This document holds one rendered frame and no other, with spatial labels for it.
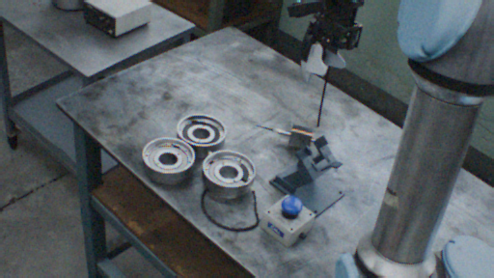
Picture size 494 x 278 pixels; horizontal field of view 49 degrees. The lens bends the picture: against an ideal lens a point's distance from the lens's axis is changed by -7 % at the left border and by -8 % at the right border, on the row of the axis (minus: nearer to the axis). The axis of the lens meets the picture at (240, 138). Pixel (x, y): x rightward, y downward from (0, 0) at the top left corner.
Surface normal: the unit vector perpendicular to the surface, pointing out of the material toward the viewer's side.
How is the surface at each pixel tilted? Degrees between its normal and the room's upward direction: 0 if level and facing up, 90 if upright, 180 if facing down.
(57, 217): 0
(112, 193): 0
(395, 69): 90
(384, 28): 90
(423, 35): 83
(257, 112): 0
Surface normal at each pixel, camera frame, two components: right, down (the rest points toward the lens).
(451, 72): -0.50, 0.40
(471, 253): 0.25, -0.75
